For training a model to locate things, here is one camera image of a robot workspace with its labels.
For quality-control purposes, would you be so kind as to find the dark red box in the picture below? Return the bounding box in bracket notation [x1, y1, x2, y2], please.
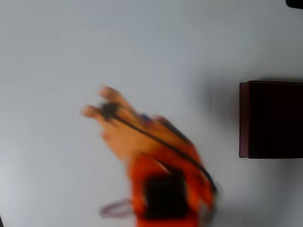
[239, 80, 303, 159]

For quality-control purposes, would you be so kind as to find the black object at corner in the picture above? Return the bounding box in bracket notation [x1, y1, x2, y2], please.
[285, 0, 303, 9]

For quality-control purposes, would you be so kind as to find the black camera cable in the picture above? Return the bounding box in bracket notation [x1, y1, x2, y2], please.
[111, 113, 223, 197]

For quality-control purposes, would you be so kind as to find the small black camera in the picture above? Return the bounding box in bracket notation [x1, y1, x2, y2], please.
[100, 102, 120, 123]

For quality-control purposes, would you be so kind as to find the purple wire loop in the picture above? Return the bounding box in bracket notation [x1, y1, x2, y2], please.
[98, 199, 134, 218]

